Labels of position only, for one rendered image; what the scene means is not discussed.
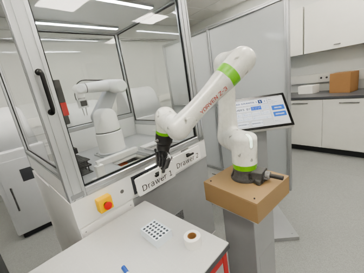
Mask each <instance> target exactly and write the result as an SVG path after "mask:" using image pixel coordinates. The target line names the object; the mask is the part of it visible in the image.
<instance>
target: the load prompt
mask: <svg viewBox="0 0 364 273"><path fill-rule="evenodd" d="M264 103H268V102H267V99H266V98H263V99H257V100H249V101H242V102H236V108H237V107H245V106H252V105H260V104H264Z"/></svg>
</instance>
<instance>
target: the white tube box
mask: <svg viewBox="0 0 364 273"><path fill-rule="evenodd" d="M140 231H141V235H142V236H143V237H144V238H145V239H146V240H148V241H149V242H150V243H151V244H153V245H154V246H155V247H156V248H159V247H161V246H162V245H163V244H164V243H166V242H167V241H168V240H169V239H170V238H172V237H173V236H172V230H171V229H170V228H168V227H166V226H165V225H164V224H162V223H160V222H159V221H157V220H156V219H154V220H152V221H151V222H149V223H148V224H146V225H145V226H143V227H142V228H141V229H140Z"/></svg>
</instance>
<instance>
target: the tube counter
mask: <svg viewBox="0 0 364 273"><path fill-rule="evenodd" d="M262 109H269V105H268V104H267V105H259V106H252V107H246V111H247V112H250V111H257V110H262Z"/></svg>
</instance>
